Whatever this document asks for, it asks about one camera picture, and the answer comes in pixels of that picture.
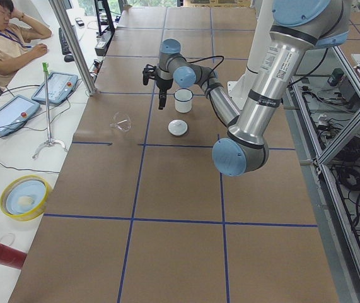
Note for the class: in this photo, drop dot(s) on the white cup lid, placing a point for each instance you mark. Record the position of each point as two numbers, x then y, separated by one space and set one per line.
177 127

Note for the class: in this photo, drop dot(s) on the white enamel cup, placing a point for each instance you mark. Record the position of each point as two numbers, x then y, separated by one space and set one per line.
183 100

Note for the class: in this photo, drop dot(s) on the black computer mouse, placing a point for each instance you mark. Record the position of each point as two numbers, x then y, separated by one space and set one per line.
68 58

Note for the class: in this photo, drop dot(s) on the teach pendant far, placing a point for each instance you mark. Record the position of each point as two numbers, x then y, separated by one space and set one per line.
60 86

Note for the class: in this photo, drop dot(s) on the teach pendant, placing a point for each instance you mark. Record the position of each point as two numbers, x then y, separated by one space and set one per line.
15 113
60 86

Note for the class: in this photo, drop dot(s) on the black keyboard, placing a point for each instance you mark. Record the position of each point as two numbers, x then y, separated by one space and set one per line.
63 42

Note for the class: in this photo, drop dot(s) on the teach pendant near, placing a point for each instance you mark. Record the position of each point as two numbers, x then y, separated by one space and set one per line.
15 113

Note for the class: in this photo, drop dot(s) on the seated person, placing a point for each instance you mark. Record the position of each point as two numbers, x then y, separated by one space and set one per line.
17 30

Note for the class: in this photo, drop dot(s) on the yellow rimmed bowl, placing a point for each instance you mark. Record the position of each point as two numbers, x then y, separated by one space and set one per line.
25 198

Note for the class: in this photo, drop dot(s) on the red cylinder tube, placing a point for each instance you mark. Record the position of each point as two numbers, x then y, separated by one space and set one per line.
11 257

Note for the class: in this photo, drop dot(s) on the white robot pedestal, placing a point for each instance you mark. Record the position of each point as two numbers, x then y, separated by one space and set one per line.
238 90

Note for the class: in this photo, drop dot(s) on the green handled reacher grabber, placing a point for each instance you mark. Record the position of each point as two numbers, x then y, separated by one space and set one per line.
50 141

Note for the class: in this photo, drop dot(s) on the aluminium frame post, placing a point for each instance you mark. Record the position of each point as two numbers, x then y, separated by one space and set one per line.
64 22

